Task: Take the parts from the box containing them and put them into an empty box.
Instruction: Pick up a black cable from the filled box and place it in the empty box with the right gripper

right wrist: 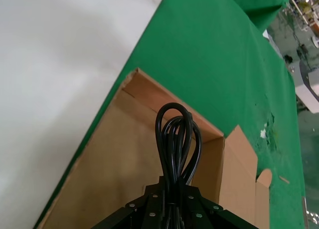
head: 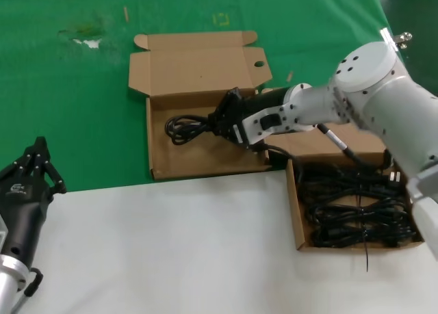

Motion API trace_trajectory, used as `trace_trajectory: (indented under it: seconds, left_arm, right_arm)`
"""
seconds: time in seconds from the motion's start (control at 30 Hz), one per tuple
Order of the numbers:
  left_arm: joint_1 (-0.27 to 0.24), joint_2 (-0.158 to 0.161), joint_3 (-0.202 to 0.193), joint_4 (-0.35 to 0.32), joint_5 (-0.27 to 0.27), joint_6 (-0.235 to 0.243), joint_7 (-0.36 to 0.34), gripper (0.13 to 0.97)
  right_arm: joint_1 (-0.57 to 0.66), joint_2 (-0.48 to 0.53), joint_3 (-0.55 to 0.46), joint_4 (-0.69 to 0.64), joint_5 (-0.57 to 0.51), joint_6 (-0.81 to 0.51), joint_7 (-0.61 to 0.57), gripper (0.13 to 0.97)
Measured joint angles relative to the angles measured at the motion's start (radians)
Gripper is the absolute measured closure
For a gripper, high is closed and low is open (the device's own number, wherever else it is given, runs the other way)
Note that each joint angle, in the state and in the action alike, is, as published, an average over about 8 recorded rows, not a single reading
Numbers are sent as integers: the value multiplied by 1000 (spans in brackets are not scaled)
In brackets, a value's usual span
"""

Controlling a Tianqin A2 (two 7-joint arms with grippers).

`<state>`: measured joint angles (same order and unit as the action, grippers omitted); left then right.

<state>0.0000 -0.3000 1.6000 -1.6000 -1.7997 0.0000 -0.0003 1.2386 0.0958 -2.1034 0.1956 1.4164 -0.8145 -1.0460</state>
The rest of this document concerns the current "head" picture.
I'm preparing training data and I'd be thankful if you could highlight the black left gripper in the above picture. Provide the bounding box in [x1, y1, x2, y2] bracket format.
[0, 137, 68, 265]

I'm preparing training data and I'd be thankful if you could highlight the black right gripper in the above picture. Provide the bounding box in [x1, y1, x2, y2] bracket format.
[208, 87, 288, 142]

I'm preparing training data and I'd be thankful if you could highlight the black power cable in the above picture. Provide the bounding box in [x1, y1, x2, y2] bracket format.
[311, 221, 424, 250]
[165, 115, 220, 146]
[306, 196, 417, 226]
[296, 166, 408, 198]

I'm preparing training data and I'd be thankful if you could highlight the flat cardboard mailer box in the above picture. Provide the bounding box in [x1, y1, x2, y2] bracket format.
[261, 87, 425, 252]
[128, 31, 274, 181]

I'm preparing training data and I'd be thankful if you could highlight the green table cloth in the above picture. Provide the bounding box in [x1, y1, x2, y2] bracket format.
[0, 0, 438, 194]

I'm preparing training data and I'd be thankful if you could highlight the silver binder clip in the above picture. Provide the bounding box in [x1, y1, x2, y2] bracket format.
[378, 27, 413, 51]

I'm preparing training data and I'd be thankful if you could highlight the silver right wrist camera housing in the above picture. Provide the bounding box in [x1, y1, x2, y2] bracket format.
[232, 103, 300, 148]

